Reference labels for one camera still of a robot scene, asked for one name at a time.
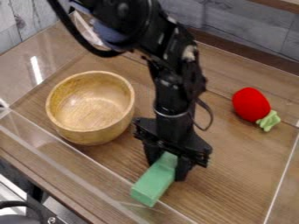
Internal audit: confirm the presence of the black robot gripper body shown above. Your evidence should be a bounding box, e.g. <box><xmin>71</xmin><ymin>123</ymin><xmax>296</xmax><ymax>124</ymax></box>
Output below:
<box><xmin>133</xmin><ymin>115</ymin><xmax>212</xmax><ymax>167</ymax></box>

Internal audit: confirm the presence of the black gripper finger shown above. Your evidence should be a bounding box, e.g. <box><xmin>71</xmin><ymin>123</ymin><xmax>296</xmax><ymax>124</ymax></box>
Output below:
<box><xmin>175</xmin><ymin>157</ymin><xmax>193</xmax><ymax>181</ymax></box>
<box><xmin>144</xmin><ymin>141</ymin><xmax>164</xmax><ymax>165</ymax></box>

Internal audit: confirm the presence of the green foam stick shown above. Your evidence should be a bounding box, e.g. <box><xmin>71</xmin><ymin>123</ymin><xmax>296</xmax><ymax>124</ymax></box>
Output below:
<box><xmin>131</xmin><ymin>152</ymin><xmax>177</xmax><ymax>207</ymax></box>

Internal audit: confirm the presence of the brown wooden bowl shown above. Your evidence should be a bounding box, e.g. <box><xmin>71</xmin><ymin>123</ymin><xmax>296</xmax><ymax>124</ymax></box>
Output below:
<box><xmin>45</xmin><ymin>71</ymin><xmax>136</xmax><ymax>145</ymax></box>

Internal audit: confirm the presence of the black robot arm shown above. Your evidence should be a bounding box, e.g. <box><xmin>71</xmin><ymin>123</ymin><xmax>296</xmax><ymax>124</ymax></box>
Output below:
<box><xmin>46</xmin><ymin>0</ymin><xmax>212</xmax><ymax>181</ymax></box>

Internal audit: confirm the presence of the red plush strawberry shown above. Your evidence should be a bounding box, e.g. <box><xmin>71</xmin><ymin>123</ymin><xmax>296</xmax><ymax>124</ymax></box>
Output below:
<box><xmin>232</xmin><ymin>87</ymin><xmax>280</xmax><ymax>132</ymax></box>

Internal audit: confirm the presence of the black cable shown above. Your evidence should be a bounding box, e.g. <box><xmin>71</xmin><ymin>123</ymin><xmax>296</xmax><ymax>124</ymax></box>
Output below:
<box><xmin>191</xmin><ymin>97</ymin><xmax>215</xmax><ymax>132</ymax></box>

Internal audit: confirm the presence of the clear acrylic tray wall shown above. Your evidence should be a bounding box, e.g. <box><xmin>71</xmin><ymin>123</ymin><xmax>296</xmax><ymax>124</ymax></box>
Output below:
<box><xmin>0</xmin><ymin>99</ymin><xmax>196</xmax><ymax>224</ymax></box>

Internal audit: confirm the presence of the black metal table bracket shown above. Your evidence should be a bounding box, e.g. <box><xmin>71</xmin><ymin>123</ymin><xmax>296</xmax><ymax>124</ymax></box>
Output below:
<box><xmin>25</xmin><ymin>193</ymin><xmax>68</xmax><ymax>224</ymax></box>

